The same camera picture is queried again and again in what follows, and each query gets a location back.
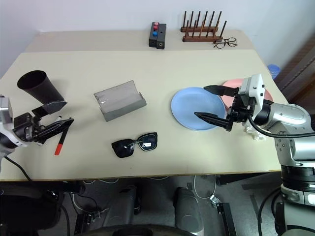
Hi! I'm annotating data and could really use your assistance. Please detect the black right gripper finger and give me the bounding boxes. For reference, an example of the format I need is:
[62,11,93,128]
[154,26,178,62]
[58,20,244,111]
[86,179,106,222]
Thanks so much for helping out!
[194,112,234,133]
[203,84,240,97]

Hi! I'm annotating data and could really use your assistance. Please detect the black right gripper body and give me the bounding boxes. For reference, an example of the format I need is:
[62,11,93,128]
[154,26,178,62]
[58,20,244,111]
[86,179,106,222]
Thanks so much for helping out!
[226,93,257,123]

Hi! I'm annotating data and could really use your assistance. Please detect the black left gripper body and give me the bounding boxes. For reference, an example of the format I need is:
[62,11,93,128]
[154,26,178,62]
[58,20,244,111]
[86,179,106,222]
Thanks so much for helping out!
[13,107,47,146]

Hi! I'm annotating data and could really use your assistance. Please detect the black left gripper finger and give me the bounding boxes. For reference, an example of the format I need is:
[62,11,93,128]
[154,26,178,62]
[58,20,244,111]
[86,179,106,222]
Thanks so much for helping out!
[36,118,75,146]
[31,100,67,118]

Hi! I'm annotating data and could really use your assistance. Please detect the black sunglasses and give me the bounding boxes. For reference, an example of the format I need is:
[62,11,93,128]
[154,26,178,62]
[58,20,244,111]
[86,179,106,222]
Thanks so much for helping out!
[111,132,158,159]

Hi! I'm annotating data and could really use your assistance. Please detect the pink plate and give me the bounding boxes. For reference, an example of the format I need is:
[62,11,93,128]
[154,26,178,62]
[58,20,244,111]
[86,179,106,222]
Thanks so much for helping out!
[222,78,274,107]

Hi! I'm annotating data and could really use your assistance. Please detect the red and black pen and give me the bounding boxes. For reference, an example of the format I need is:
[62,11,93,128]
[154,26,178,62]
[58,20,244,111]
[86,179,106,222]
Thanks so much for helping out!
[54,115,70,156]

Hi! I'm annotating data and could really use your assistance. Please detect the black cup pen holder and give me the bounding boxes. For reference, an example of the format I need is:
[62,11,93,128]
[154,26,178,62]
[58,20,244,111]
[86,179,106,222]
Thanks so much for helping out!
[17,70,67,104]

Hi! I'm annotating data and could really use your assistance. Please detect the blue plate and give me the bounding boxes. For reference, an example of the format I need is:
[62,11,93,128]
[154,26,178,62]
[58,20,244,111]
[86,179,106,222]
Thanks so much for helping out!
[171,87,226,132]

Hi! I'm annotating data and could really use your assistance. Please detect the crumpled white tissue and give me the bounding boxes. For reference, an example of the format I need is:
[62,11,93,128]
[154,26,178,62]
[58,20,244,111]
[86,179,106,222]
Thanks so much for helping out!
[242,122,268,142]

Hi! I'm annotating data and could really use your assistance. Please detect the large wooden peg rack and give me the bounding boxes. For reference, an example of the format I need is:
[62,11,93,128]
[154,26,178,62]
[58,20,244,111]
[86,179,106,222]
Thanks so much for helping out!
[182,20,228,43]

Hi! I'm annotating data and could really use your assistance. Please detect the small wooden peg rack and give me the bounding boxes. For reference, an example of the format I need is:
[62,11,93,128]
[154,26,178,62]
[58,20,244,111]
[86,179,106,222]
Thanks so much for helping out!
[180,10,223,33]

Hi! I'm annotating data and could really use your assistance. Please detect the grey open glasses case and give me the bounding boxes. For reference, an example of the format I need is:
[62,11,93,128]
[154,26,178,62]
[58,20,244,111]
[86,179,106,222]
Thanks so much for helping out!
[93,79,148,122]

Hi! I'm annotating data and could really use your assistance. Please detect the dark brown wooden door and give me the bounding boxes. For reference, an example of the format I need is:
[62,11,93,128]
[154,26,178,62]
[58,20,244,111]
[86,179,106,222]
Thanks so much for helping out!
[272,36,315,104]

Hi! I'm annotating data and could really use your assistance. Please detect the black bulky equipment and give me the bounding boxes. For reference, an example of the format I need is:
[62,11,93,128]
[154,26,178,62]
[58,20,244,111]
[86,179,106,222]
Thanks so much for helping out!
[0,187,63,236]

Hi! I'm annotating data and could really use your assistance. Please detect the black box with coloured buttons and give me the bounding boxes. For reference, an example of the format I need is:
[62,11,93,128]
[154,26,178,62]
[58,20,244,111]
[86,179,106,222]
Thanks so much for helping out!
[148,22,161,48]

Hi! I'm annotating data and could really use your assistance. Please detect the dark rounded shape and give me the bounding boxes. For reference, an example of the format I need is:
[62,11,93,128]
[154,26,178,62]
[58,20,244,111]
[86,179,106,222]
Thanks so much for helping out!
[173,186,206,236]
[107,184,139,228]

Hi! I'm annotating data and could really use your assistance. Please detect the black table leg with caster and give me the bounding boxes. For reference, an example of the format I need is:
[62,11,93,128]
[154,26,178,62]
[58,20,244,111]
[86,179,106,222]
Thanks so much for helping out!
[210,194,237,236]

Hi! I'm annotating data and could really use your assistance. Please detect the silver robot torso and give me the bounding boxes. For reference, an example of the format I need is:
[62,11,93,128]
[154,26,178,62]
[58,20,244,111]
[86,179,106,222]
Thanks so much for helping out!
[275,186,315,236]

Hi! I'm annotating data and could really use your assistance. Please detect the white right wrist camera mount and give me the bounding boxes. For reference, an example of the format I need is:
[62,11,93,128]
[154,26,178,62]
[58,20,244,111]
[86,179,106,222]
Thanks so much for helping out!
[237,73,267,113]

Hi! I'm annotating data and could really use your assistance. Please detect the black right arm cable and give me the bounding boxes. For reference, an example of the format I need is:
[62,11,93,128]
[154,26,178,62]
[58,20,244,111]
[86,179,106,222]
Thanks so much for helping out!
[247,115,315,138]

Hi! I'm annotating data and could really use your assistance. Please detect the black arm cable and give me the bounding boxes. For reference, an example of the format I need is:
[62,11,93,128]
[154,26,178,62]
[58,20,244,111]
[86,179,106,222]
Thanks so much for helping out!
[3,154,32,181]
[247,115,315,138]

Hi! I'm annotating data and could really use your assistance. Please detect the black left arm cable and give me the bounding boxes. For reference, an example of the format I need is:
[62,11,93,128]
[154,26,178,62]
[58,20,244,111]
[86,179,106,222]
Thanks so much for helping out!
[3,154,32,181]

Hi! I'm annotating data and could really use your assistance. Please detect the brown frame eyeglasses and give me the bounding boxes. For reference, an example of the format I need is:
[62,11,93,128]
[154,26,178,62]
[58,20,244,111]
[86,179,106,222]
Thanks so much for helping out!
[213,37,238,49]

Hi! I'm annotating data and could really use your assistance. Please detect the black table frame bar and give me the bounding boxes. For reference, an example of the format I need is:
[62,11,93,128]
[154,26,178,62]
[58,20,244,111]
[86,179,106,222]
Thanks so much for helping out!
[216,172,280,187]

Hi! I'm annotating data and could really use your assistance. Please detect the white cable loop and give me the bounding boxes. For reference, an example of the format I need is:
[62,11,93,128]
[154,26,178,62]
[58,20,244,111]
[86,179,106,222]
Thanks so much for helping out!
[192,175,218,200]

